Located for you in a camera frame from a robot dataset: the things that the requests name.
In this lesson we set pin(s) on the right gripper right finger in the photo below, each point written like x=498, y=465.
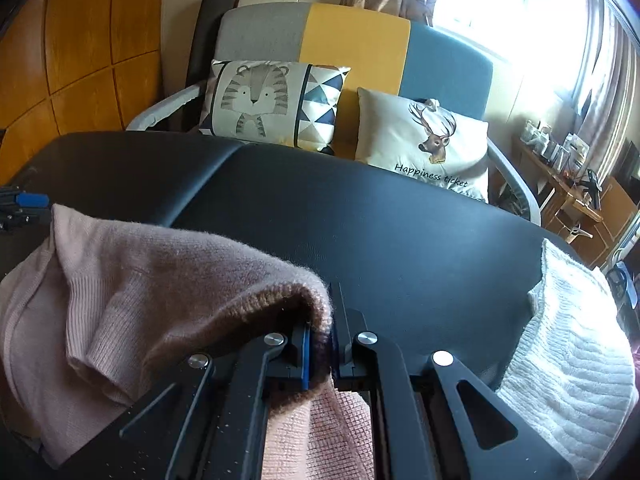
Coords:
x=431, y=417

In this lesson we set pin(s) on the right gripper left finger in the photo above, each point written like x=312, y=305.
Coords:
x=205, y=419

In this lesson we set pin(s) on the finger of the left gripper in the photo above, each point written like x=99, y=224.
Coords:
x=19, y=208

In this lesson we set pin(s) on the pink knitted sweater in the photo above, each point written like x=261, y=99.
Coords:
x=94, y=315

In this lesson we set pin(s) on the cream knitted sweater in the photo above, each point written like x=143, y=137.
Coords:
x=572, y=375

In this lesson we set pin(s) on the wooden side table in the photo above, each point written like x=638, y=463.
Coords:
x=568, y=211

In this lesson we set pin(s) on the wooden cabinet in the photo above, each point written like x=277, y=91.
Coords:
x=616, y=213

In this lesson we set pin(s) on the black rolled mat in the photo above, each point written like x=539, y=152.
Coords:
x=202, y=52

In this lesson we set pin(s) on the deer print cushion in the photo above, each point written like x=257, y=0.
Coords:
x=423, y=141

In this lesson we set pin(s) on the tiger print cushion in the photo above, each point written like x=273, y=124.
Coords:
x=287, y=103

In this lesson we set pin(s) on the grey yellow blue sofa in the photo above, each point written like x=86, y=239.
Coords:
x=384, y=53

